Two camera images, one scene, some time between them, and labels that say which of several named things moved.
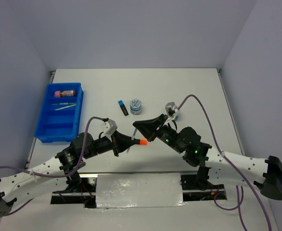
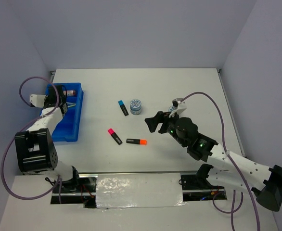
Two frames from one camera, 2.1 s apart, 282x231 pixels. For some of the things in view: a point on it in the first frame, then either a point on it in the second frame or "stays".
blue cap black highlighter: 123,107 stays
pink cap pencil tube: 62,93 stays
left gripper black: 121,142 to 46,102
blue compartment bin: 59,114 stays
